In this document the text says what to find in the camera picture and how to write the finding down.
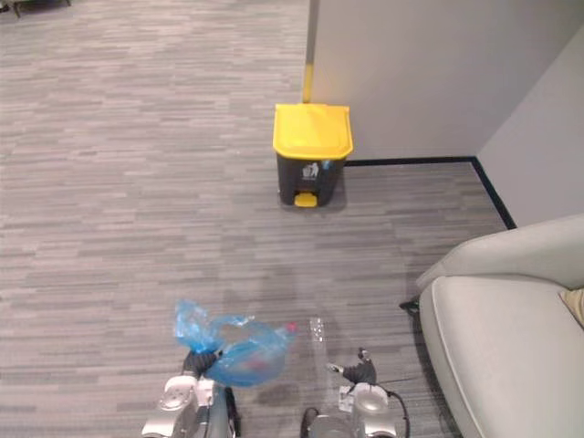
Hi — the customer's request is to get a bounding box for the yellow trash can lid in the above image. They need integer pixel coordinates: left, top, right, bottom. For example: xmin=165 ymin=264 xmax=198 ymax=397
xmin=272 ymin=103 xmax=355 ymax=161

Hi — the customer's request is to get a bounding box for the black baseboard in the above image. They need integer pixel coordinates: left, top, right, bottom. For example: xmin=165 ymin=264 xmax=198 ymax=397
xmin=343 ymin=155 xmax=517 ymax=230

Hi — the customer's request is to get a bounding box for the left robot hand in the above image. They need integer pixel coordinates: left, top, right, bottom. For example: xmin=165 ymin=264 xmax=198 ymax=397
xmin=182 ymin=348 xmax=225 ymax=380

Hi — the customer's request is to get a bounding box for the dark grey pedal trash can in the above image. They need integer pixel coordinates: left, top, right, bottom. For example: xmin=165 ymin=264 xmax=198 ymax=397
xmin=272 ymin=103 xmax=355 ymax=209

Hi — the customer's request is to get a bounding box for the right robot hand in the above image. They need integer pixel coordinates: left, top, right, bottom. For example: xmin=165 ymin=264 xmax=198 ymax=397
xmin=325 ymin=347 xmax=378 ymax=387

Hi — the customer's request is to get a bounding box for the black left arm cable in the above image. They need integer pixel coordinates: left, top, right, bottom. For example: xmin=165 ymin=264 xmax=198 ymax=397
xmin=224 ymin=386 xmax=242 ymax=438

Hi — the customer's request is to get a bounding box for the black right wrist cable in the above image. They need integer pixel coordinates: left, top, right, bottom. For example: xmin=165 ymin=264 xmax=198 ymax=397
xmin=381 ymin=390 xmax=412 ymax=437

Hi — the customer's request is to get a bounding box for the yellow wall corner guard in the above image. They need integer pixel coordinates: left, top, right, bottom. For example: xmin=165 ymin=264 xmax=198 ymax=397
xmin=301 ymin=62 xmax=317 ymax=105

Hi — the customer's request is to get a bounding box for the blue plastic rubbish bag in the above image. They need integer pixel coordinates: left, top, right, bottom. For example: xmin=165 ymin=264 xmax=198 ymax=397
xmin=174 ymin=298 xmax=298 ymax=390

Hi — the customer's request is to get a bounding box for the grey wall corner strip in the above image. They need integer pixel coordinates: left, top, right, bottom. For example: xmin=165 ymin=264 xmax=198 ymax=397
xmin=304 ymin=0 xmax=319 ymax=66

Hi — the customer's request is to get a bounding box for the dark furniture piece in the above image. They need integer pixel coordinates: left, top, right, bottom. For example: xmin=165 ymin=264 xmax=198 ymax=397
xmin=0 ymin=0 xmax=73 ymax=18

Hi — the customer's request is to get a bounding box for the light grey sofa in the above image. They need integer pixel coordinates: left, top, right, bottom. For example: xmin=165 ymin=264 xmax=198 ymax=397
xmin=415 ymin=213 xmax=584 ymax=438

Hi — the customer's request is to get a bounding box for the beige cushion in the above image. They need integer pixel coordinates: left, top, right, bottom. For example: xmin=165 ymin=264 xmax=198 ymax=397
xmin=558 ymin=287 xmax=584 ymax=330

